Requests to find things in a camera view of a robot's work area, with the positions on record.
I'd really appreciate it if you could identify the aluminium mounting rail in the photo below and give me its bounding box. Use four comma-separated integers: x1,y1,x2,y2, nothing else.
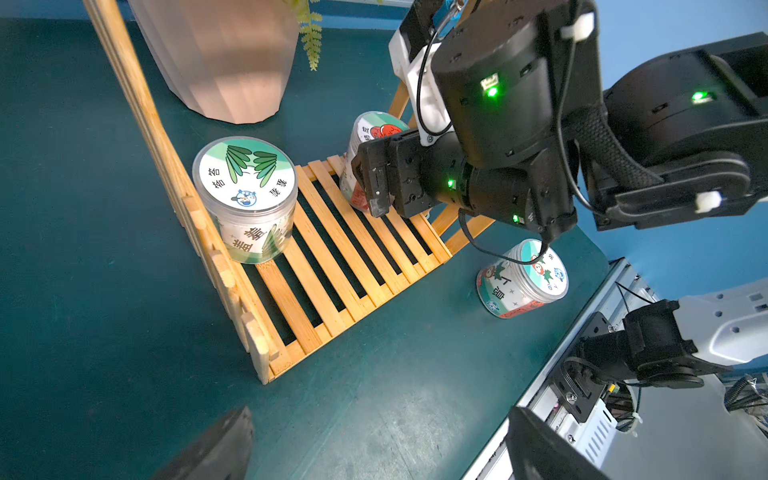
461,257,661,480

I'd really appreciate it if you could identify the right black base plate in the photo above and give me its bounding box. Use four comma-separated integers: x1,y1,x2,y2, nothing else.
549,311,615,423

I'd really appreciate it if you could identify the potted white flower bouquet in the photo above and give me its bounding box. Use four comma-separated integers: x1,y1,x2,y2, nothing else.
130,1,322,124

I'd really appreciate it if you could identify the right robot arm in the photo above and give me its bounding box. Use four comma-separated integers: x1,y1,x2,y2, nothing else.
351,1,767,267

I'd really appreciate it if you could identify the jar with pineapple lid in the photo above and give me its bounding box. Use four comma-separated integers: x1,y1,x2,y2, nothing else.
475,248,569,319

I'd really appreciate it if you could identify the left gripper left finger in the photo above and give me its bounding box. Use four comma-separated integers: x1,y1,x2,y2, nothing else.
152,406,254,479

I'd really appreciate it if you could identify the jar with strawberry lid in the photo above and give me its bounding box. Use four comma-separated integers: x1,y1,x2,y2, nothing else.
338,111,409,213

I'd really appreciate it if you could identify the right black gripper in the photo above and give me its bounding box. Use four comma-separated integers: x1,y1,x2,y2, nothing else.
353,129,473,218

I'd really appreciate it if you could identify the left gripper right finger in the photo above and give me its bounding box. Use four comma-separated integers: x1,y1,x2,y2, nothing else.
506,406,608,480

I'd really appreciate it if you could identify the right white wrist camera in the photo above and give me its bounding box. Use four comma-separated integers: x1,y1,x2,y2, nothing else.
389,0,466,147

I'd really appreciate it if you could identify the jar with green tree lid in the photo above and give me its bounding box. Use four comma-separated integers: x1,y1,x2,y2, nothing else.
192,136,298,264

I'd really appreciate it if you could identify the wooden slatted shelf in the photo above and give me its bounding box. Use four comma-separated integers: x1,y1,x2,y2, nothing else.
85,1,468,383

